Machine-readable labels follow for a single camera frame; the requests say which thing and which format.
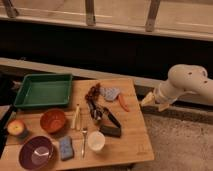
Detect blue grey cloth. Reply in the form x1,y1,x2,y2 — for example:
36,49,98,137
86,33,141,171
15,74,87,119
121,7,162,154
100,87,120,101

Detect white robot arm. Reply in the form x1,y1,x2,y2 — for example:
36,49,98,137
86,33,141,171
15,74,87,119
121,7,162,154
141,64,213,112

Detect brown grape bunch toy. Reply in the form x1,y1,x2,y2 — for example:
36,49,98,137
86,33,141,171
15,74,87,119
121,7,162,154
85,83,100,101

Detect black rectangular block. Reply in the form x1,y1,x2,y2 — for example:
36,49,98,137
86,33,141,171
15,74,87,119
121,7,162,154
100,125,121,137

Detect blue sponge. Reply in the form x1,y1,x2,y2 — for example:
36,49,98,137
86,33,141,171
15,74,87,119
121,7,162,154
59,136,74,161

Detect green plastic tray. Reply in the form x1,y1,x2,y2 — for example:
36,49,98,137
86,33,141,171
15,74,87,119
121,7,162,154
14,74,73,109

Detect white plastic cup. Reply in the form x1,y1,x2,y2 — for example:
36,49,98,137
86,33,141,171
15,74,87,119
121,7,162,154
87,131,105,153

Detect orange bowl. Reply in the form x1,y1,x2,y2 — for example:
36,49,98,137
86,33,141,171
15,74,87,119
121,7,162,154
40,108,66,134

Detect red yellow apple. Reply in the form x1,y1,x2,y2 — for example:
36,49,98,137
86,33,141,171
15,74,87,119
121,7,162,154
7,120,25,136

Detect metal fork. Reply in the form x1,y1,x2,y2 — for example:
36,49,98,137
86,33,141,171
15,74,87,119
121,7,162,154
81,127,88,158

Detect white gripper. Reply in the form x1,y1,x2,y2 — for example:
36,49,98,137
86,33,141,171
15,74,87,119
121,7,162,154
141,81,176,112

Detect black handled tool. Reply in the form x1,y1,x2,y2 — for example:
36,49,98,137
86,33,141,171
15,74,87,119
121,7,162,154
87,100,102,123

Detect wooden cutting board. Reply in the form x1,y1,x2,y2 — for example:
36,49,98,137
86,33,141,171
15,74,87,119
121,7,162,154
0,79,154,171

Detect orange carrot toy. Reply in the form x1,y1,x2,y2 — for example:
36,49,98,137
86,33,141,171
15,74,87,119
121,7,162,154
118,93,130,112

